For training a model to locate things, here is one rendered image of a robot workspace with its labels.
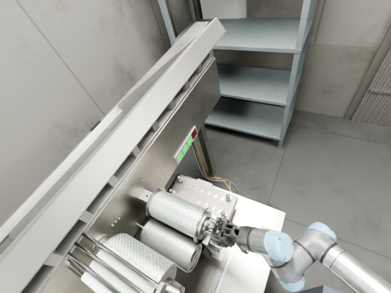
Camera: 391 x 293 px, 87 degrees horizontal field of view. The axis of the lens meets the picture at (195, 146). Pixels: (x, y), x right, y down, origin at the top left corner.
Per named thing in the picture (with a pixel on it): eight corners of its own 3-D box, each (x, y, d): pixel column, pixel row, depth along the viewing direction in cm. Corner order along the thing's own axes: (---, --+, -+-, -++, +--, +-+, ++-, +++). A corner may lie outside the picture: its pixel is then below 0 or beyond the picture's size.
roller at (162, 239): (191, 274, 88) (185, 270, 78) (146, 246, 99) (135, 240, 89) (204, 246, 93) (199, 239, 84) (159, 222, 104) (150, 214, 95)
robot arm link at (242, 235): (265, 233, 68) (258, 259, 64) (255, 232, 71) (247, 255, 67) (251, 222, 65) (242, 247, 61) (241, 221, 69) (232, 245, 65)
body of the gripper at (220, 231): (216, 215, 78) (239, 219, 68) (231, 227, 81) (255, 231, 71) (208, 235, 75) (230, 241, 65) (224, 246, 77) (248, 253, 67)
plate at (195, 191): (227, 226, 110) (226, 222, 106) (167, 199, 127) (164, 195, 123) (238, 200, 118) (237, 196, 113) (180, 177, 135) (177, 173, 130)
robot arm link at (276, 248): (288, 272, 54) (273, 247, 53) (256, 261, 63) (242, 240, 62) (299, 249, 58) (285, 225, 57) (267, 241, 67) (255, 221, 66)
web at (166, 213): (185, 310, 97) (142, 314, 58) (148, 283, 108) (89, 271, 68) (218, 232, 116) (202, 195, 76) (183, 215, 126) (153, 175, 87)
